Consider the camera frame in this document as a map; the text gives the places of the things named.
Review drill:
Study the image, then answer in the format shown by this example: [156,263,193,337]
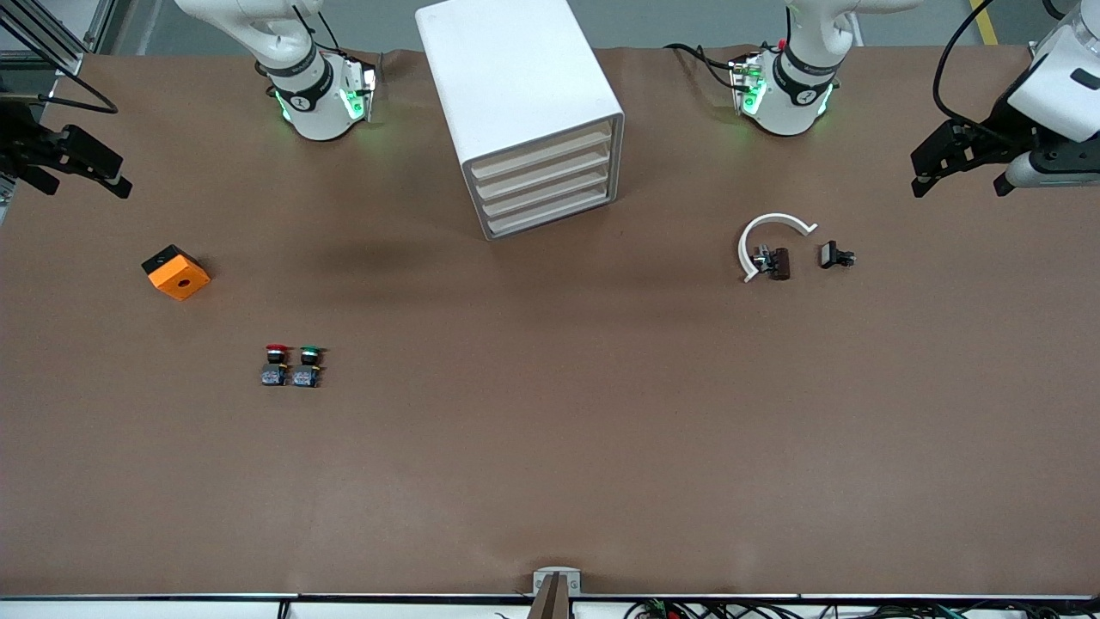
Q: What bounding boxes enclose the green push button switch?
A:
[292,345,324,389]

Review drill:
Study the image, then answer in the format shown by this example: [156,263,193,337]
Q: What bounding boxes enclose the white curved plastic ring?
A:
[737,212,818,284]

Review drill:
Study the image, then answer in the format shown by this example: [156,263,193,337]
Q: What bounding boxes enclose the aluminium frame profile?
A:
[0,0,117,78]

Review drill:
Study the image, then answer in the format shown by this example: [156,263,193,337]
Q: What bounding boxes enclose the white drawer cabinet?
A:
[415,0,625,242]

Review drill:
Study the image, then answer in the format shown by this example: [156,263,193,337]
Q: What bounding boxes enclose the table cover sheet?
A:
[0,47,1100,598]

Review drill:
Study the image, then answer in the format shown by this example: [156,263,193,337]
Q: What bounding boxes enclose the black base cable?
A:
[664,41,742,89]

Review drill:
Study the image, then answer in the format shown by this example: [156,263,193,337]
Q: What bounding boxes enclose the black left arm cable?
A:
[933,0,999,123]

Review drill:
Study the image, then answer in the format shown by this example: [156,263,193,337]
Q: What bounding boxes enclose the orange and black box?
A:
[142,245,211,302]

